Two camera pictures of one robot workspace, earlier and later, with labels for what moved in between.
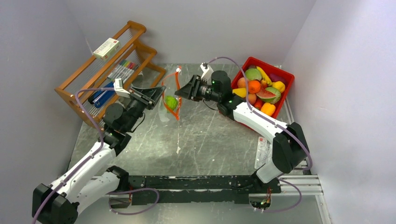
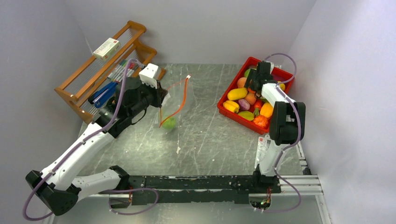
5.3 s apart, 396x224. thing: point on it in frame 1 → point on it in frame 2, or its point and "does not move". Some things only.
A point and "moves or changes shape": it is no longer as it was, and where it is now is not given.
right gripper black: [190, 90] → [249, 83]
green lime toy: [172, 102] → [169, 123]
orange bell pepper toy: [268, 108] does not move
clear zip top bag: [169, 107] moves or changes shape
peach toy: [241, 82] does not move
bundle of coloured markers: [123, 70] does not move
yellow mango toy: [241, 92] does not move
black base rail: [195, 190] does not move
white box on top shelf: [107, 49] does not move
